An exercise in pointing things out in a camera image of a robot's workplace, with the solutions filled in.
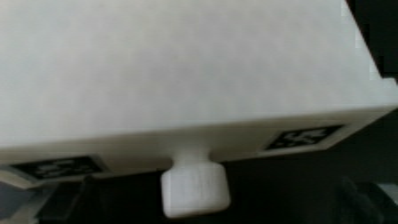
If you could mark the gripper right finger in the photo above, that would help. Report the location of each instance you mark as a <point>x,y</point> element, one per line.
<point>366,202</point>

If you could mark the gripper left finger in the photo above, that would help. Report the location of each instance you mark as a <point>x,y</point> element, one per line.
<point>53,203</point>

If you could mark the white upside-down drawer with knob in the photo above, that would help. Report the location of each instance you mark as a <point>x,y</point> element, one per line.
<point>158,85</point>

